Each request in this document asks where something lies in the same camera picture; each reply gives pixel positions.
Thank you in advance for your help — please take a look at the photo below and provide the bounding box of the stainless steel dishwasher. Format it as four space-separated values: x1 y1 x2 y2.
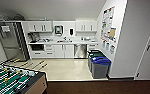
74 43 88 59

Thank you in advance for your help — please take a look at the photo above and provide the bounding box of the white under-sink cabinet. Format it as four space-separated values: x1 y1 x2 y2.
53 43 75 59

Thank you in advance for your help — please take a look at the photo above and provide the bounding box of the chrome faucet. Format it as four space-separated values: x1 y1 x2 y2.
63 36 68 42

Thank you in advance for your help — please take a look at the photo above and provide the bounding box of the white narrow drawer unit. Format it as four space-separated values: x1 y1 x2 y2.
86 42 99 53

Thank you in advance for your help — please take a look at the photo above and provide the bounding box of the black lid waste bin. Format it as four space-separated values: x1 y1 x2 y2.
86 49 102 64

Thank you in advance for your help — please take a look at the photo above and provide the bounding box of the paper towel dispenser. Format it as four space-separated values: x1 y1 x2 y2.
54 24 64 36

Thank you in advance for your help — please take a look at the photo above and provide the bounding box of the white drawer unit beside microwave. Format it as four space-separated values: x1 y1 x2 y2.
30 43 55 60

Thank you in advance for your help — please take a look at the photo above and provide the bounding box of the blue lid recycling bin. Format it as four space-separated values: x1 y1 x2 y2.
91 56 111 80

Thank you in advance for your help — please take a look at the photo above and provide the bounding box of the brown cork board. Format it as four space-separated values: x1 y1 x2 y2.
108 27 117 38

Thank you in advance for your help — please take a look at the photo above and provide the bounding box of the black coffee machine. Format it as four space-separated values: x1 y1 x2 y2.
28 32 38 44

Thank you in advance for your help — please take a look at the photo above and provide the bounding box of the stainless steel refrigerator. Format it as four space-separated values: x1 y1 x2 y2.
0 21 30 63

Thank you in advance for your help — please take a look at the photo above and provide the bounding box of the foosball table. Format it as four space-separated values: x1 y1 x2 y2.
0 60 49 94

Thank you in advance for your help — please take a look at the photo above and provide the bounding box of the white paper sheet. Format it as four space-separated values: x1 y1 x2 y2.
0 25 11 34

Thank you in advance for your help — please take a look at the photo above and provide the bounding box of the white three-door wall cabinet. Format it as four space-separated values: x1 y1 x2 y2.
75 19 98 33

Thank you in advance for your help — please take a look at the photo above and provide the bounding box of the blue recycling wall sign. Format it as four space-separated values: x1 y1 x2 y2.
101 40 106 49

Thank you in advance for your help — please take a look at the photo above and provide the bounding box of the green waste wall sign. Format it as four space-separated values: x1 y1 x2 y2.
105 42 111 52

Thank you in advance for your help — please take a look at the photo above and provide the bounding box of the black white wall sign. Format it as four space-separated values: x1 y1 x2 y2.
109 44 116 54

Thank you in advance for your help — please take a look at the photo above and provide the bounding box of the large printed wall poster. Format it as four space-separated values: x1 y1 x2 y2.
100 5 116 43

